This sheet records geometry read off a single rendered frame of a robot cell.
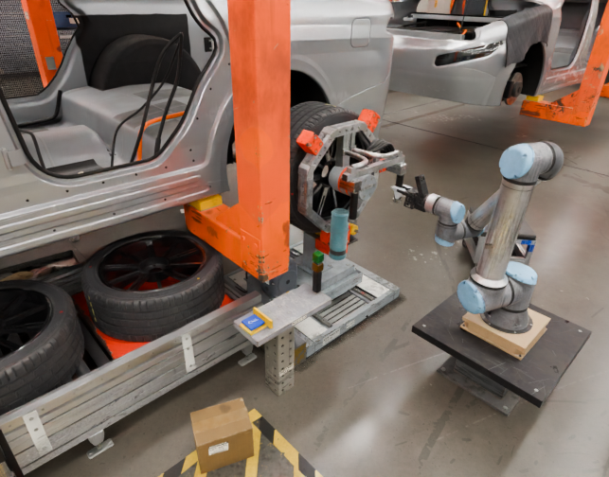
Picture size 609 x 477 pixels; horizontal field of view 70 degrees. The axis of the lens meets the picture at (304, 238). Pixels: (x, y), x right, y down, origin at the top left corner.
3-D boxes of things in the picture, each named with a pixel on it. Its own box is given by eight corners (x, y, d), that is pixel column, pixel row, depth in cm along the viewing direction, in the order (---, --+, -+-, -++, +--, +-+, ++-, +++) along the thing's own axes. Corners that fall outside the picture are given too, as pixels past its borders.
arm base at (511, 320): (533, 316, 202) (539, 299, 197) (519, 337, 190) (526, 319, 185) (492, 299, 213) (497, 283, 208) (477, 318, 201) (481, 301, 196)
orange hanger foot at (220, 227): (211, 220, 247) (205, 162, 230) (269, 256, 214) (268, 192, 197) (185, 229, 237) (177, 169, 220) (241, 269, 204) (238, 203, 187)
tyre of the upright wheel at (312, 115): (359, 136, 263) (295, 75, 211) (390, 146, 248) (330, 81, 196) (308, 233, 264) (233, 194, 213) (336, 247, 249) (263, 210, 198)
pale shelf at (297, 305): (306, 287, 210) (306, 282, 208) (331, 303, 199) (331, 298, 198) (232, 326, 184) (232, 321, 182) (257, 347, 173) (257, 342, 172)
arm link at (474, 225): (569, 132, 158) (468, 220, 217) (543, 134, 154) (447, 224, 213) (586, 157, 154) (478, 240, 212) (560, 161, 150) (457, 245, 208)
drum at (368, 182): (344, 185, 230) (346, 159, 223) (376, 197, 216) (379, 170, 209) (326, 191, 221) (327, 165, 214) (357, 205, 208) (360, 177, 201)
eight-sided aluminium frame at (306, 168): (366, 208, 251) (375, 114, 225) (374, 212, 247) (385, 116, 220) (296, 238, 219) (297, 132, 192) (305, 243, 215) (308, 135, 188)
